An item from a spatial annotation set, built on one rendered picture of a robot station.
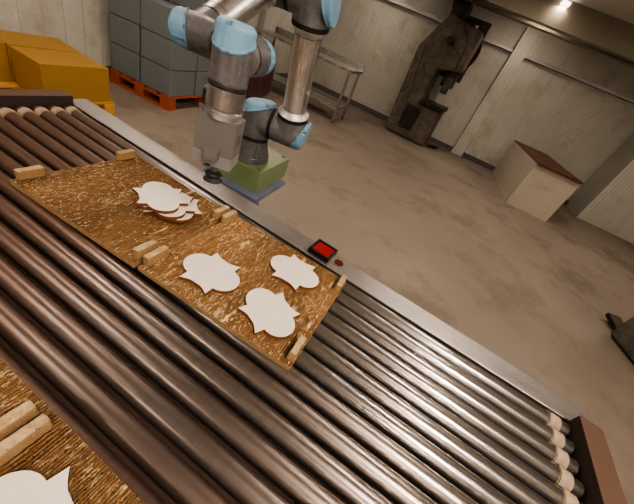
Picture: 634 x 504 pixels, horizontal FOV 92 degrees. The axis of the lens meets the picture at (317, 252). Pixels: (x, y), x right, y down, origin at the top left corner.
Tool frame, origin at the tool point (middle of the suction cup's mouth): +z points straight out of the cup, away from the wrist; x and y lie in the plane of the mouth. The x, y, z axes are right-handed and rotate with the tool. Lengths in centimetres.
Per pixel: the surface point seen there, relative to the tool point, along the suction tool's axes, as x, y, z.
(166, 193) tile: 8.9, -14.5, 14.0
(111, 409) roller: -44.8, 3.3, 20.0
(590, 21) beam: 611, 388, -187
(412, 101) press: 744, 207, 32
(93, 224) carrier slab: -7.5, -23.8, 18.4
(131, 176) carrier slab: 18.2, -29.4, 18.4
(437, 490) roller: -44, 61, 21
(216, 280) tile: -14.1, 8.6, 17.3
